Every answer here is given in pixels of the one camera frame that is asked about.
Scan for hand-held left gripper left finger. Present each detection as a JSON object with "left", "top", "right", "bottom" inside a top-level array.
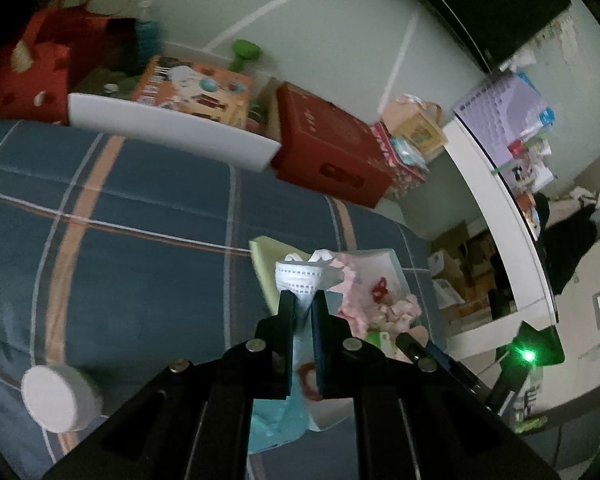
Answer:
[{"left": 40, "top": 290, "right": 296, "bottom": 480}]

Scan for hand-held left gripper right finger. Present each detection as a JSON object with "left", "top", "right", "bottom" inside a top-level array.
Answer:
[{"left": 310, "top": 292, "right": 561, "bottom": 480}]

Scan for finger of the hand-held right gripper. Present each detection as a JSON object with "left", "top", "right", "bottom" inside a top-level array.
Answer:
[
  {"left": 396, "top": 331, "right": 439, "bottom": 372},
  {"left": 426, "top": 341, "right": 487, "bottom": 402}
]

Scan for white face mask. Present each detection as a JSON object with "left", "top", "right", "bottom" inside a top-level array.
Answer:
[{"left": 274, "top": 249, "right": 345, "bottom": 366}]

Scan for light green cloth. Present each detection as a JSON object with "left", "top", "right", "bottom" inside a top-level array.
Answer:
[{"left": 249, "top": 236, "right": 286, "bottom": 311}]

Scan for stacked cardboard boxes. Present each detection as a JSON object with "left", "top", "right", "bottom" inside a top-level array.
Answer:
[{"left": 427, "top": 220, "right": 518, "bottom": 326}]

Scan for dark cloth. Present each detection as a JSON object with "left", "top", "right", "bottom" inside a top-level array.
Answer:
[{"left": 535, "top": 187, "right": 600, "bottom": 296}]

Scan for white shelf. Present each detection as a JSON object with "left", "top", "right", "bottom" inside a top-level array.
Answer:
[{"left": 442, "top": 115, "right": 561, "bottom": 376}]

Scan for patterned gift box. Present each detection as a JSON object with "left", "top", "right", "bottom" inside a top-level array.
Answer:
[{"left": 372, "top": 120, "right": 431, "bottom": 201}]

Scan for red cardboard box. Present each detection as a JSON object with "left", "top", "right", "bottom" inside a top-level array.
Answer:
[{"left": 270, "top": 82, "right": 396, "bottom": 208}]

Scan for beige paper box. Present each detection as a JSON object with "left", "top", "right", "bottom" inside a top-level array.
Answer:
[{"left": 382, "top": 94, "right": 448, "bottom": 161}]

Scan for white pill bottle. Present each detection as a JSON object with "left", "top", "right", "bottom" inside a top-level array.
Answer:
[{"left": 21, "top": 364, "right": 105, "bottom": 433}]

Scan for white chair back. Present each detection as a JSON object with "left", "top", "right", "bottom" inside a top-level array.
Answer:
[{"left": 67, "top": 92, "right": 282, "bottom": 173}]

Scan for colourful toy box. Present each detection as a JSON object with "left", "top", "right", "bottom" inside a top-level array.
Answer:
[{"left": 130, "top": 56, "right": 255, "bottom": 128}]

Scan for green dumbbell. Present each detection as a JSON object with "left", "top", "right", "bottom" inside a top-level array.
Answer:
[{"left": 230, "top": 40, "right": 263, "bottom": 73}]

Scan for black television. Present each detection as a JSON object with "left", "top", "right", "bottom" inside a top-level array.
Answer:
[{"left": 370, "top": 0, "right": 573, "bottom": 68}]

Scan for red felt bag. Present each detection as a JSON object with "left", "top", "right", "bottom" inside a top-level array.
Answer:
[{"left": 0, "top": 7, "right": 136, "bottom": 123}]

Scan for wall calendar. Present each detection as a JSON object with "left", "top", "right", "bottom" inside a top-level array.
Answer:
[{"left": 452, "top": 70, "right": 556, "bottom": 171}]

